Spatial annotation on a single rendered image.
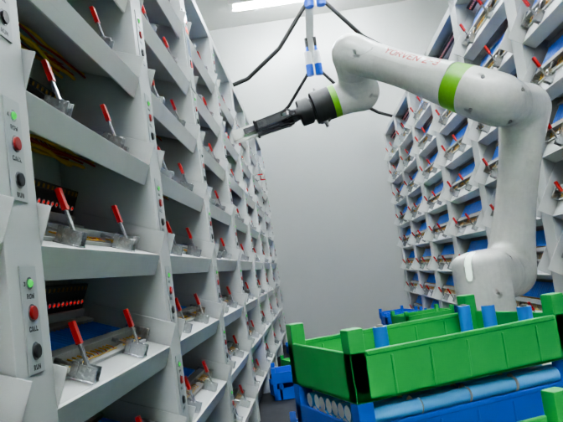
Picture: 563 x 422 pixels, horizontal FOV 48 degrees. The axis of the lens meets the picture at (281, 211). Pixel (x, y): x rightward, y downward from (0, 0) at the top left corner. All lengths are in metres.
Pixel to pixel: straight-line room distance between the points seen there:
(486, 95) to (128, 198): 0.82
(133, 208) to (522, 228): 0.92
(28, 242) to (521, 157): 1.19
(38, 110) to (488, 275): 1.01
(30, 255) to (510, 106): 1.06
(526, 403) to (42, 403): 0.56
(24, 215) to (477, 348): 0.55
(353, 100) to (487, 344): 1.11
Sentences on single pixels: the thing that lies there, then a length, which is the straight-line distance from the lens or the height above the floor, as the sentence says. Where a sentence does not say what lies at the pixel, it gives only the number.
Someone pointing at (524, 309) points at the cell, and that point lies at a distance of 0.88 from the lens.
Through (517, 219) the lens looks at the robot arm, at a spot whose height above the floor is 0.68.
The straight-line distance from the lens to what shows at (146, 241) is 1.42.
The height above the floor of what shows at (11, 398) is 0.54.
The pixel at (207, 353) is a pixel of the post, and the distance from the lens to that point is 2.12.
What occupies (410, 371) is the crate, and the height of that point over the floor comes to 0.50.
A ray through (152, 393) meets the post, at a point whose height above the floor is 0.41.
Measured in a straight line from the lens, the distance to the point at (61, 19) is 1.10.
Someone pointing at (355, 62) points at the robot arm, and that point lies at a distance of 1.70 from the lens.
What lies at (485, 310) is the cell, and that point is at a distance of 0.93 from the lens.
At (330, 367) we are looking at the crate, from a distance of 0.77.
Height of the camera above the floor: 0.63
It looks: 5 degrees up
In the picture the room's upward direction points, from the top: 8 degrees counter-clockwise
